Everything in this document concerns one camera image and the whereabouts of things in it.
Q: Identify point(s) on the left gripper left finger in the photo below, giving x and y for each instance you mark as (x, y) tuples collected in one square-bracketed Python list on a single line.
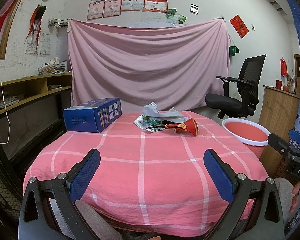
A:
[(37, 220)]

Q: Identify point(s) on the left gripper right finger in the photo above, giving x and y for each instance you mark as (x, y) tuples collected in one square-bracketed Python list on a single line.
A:
[(254, 209)]

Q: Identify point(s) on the blue cardboard box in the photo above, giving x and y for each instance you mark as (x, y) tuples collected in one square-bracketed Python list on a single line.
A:
[(92, 116)]

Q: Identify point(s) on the red paper cup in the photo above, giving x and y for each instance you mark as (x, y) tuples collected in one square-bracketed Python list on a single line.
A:
[(190, 126)]

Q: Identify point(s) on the grey newspaper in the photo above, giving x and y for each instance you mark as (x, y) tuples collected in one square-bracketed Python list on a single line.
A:
[(172, 115)]

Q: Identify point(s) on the green printed wrapper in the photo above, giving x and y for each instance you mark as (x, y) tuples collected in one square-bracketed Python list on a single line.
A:
[(149, 124)]

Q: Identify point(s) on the red and white trash bin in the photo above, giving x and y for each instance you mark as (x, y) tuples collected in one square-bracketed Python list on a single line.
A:
[(253, 135)]

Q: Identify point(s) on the person's right hand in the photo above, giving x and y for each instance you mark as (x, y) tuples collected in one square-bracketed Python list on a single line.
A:
[(295, 191)]

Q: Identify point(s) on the wooden cabinet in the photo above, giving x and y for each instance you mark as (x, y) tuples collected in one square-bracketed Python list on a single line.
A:
[(278, 115)]

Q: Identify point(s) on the orange fruit on cabinet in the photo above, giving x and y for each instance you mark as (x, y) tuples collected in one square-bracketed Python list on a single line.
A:
[(285, 88)]

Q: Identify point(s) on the red cup on cabinet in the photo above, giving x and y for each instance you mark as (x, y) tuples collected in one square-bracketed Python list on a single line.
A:
[(279, 84)]

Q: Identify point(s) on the black office chair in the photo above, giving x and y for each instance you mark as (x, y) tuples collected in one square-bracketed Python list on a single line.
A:
[(247, 86)]

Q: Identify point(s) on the pink checked tablecloth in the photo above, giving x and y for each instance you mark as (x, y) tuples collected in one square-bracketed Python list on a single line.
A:
[(151, 182)]

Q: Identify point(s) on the pink hanging sheet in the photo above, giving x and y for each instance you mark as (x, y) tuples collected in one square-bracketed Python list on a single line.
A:
[(175, 67)]

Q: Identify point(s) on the red hanging ornament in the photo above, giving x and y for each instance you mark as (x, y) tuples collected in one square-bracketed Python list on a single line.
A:
[(32, 39)]

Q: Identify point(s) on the wooden wall shelf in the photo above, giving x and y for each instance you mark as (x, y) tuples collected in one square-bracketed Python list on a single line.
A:
[(17, 93)]

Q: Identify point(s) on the green dustpan on wall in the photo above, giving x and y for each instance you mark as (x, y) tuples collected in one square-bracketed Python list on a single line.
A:
[(233, 50)]

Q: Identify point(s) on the red paper wall poster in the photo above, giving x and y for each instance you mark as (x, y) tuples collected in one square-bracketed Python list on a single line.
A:
[(239, 26)]

